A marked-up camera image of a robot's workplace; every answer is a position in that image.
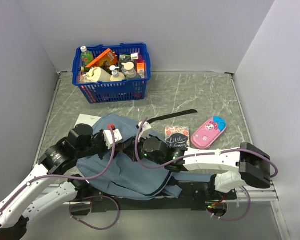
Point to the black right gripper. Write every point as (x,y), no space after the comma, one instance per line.
(141,142)

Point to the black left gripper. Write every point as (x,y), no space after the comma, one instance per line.
(106,149)

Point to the blue student backpack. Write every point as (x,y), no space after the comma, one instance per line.
(109,176)

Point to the brown leather wallet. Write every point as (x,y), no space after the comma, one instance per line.
(128,148)

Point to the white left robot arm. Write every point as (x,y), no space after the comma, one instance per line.
(50,169)

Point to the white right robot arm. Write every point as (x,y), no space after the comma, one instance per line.
(241,166)

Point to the floral Little Women book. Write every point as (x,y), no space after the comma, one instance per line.
(177,136)

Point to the white notebook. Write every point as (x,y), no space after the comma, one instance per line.
(90,120)

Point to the pink cartoon pencil case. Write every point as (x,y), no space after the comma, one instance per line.
(208,133)

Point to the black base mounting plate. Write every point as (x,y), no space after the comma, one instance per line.
(101,203)

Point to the cream pump bottle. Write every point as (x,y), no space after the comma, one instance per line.
(116,75)

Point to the blue plastic shopping basket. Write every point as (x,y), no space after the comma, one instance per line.
(126,90)

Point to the grey pump bottle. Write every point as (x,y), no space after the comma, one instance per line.
(131,73)

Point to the pink orange bottle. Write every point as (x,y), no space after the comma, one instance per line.
(141,67)

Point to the green drink bottle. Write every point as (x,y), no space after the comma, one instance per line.
(86,56)

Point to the orange snack box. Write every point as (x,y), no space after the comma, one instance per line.
(105,60)

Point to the black packaged item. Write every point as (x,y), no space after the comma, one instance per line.
(123,58)

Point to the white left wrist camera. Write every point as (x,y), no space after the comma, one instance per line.
(112,136)

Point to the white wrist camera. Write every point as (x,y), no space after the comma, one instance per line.
(144,130)
(112,136)

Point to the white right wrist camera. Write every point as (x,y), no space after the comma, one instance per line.
(144,130)

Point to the aluminium front rail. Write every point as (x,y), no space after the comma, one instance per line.
(145,196)

